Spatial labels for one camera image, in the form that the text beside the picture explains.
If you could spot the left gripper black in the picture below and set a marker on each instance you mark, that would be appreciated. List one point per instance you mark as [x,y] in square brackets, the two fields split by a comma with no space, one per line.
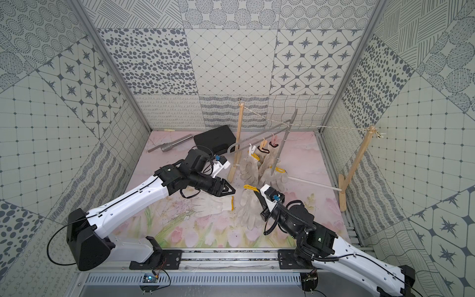
[216,185]

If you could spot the blue dotted glove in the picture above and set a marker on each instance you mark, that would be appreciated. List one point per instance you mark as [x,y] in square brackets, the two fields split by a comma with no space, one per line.
[249,213]
[205,204]

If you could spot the white clothes peg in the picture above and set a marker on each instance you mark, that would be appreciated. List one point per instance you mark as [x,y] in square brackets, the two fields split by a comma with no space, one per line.
[251,150]

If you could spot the beige knit gloves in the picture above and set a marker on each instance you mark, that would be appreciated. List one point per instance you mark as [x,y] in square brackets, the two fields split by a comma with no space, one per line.
[272,156]

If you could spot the grey clip hanger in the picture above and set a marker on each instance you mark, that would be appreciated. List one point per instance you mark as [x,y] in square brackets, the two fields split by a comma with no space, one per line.
[259,138]

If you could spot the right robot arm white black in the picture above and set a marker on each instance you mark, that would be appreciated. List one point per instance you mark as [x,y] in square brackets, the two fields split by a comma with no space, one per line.
[320,248]

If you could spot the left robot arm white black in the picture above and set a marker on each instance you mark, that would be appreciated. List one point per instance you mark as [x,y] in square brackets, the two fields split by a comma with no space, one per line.
[88,234]

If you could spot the black flat pad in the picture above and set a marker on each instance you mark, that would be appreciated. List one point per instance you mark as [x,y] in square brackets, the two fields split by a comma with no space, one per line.
[218,139]

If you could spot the grey metal cylinder tool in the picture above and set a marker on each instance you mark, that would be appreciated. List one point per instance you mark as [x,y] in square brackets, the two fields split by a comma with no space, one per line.
[170,145]

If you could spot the small circuit board left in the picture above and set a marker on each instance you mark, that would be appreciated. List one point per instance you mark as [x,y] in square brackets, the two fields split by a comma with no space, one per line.
[149,283]

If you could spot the small black module right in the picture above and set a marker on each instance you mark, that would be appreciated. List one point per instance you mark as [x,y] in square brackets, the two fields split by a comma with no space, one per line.
[309,281]

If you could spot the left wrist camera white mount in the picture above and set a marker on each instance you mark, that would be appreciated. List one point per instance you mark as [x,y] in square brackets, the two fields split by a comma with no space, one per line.
[219,163]

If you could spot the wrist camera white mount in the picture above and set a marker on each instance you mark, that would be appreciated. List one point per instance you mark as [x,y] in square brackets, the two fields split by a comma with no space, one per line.
[271,197]
[219,163]

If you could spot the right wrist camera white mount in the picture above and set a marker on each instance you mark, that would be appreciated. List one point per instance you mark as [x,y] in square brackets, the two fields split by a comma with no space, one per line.
[271,197]

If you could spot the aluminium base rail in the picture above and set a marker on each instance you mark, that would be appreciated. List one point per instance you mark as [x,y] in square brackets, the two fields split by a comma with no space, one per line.
[255,258]

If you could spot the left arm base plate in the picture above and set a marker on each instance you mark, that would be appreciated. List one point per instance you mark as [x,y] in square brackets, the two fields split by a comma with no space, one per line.
[168,259]

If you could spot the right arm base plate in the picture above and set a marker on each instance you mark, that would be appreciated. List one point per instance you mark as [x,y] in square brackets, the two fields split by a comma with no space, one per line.
[292,259]

